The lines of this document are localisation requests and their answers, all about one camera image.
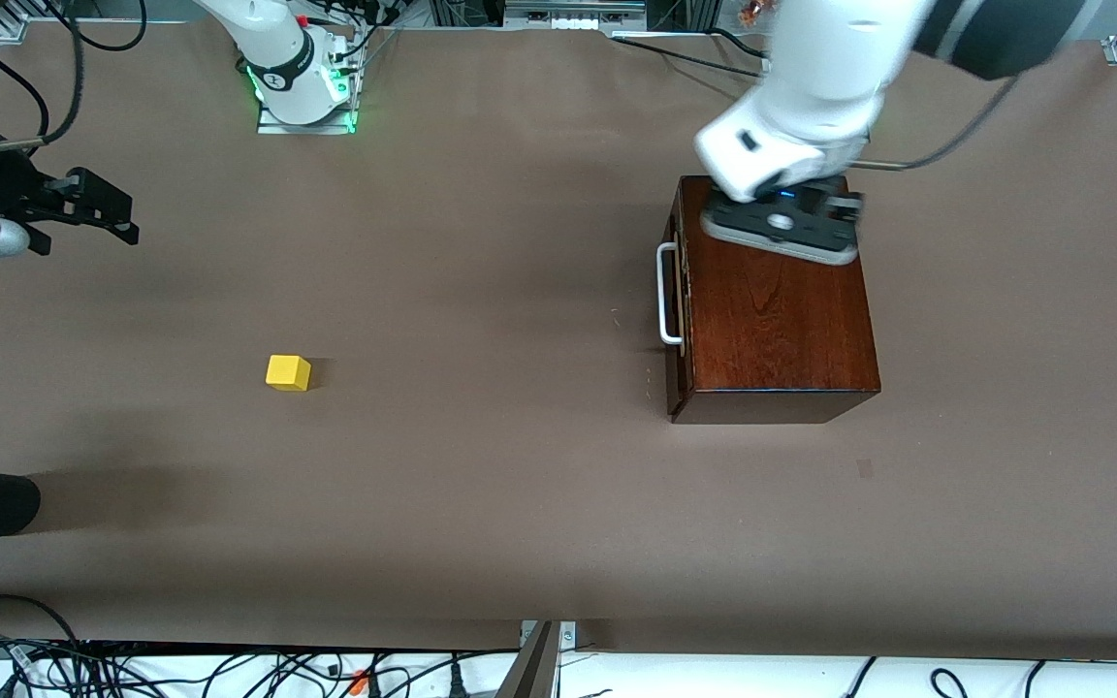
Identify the aluminium corner bracket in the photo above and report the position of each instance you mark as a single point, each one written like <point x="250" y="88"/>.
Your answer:
<point x="568" y="635"/>

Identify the grey slanted bar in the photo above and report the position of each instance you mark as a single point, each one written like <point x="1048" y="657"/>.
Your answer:
<point x="529" y="674"/>

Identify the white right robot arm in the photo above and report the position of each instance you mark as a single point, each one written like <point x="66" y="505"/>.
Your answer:
<point x="277" y="48"/>

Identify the brown table cover sheet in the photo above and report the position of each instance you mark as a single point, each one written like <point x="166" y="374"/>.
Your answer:
<point x="423" y="436"/>

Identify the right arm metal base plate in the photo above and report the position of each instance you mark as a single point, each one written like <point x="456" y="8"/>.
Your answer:
<point x="277" y="128"/>

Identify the yellow block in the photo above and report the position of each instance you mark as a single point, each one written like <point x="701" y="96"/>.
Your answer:
<point x="287" y="373"/>

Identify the dark brown wooden cabinet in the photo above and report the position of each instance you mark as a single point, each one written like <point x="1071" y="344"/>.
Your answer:
<point x="781" y="320"/>

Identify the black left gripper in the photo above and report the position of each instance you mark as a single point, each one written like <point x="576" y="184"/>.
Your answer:
<point x="836" y="205"/>

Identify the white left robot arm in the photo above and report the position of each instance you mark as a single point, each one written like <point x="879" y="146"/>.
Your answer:
<point x="811" y="97"/>

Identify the black frame post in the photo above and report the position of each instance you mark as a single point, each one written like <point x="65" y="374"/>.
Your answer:
<point x="685" y="12"/>

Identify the grey metal connector panel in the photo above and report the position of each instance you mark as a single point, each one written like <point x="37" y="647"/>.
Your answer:
<point x="573" y="10"/>

